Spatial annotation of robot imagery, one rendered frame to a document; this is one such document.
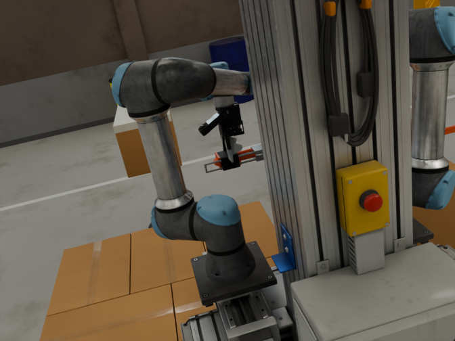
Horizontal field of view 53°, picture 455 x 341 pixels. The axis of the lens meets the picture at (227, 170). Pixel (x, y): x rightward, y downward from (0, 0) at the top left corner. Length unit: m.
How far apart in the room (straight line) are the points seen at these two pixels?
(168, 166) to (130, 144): 2.03
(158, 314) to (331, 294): 1.27
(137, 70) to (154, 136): 0.18
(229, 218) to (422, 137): 0.56
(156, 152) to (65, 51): 6.14
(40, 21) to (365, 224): 6.71
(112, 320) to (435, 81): 1.62
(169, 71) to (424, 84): 0.65
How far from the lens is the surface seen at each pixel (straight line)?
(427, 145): 1.33
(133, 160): 3.33
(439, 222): 2.04
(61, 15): 7.30
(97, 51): 7.31
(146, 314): 2.15
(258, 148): 1.77
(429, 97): 1.30
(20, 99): 7.56
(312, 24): 0.84
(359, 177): 0.90
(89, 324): 2.23
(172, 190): 1.30
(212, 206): 1.28
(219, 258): 1.33
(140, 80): 1.18
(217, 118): 1.67
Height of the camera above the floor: 1.86
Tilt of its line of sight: 23 degrees down
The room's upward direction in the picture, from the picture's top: 11 degrees counter-clockwise
